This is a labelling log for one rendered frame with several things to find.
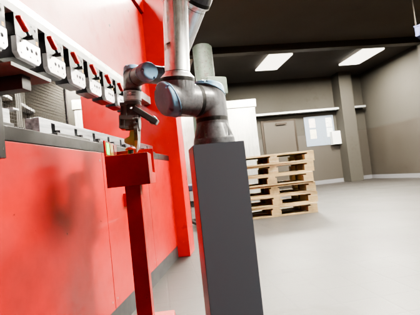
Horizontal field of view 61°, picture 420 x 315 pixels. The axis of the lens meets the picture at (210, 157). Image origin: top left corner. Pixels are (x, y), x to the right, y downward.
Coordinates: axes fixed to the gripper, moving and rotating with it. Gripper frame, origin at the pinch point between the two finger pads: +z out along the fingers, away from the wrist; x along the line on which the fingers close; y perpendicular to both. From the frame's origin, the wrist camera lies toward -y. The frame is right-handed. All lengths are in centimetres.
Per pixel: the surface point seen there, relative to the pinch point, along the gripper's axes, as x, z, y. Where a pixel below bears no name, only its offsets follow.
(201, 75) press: -487, -171, -38
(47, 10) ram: -5, -62, 39
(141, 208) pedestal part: 8.4, 23.8, -2.4
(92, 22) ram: -52, -78, 33
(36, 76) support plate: 51, -17, 20
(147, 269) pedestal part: 8.4, 47.5, -4.4
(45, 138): 25.6, -2.4, 27.4
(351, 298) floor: -24, 72, -98
